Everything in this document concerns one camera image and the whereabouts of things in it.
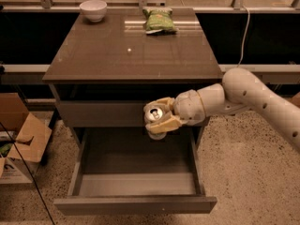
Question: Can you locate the white power cable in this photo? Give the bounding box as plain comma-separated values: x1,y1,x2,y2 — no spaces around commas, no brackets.
236,6,251,68

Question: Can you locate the grey drawer cabinet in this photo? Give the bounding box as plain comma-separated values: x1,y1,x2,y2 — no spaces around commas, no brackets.
43,8,222,142

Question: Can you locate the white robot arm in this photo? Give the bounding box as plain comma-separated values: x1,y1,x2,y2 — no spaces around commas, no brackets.
143,67,300,150

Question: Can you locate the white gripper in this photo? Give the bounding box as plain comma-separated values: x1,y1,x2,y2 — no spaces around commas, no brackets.
143,90,205,134

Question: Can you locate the closed grey top drawer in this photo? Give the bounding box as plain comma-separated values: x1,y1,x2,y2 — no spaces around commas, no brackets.
57,100,144,128

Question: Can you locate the green chip bag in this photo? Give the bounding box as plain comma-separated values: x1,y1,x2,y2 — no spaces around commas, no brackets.
142,7,176,35

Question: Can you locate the open grey middle drawer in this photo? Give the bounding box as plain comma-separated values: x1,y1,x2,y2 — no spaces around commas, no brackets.
54,127,217,216

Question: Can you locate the white ceramic bowl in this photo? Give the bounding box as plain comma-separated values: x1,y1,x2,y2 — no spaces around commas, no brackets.
80,0,107,23

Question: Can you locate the cardboard box at right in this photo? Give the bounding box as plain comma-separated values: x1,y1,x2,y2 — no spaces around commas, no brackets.
291,92,300,107

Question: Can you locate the black floor cable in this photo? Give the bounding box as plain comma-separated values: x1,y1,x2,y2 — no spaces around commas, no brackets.
0,122,56,225

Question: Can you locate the open cardboard box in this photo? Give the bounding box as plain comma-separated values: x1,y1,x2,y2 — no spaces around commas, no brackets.
0,93,52,184

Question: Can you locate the silver 7up soda can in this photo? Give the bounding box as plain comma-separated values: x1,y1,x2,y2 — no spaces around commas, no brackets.
144,107,166,141

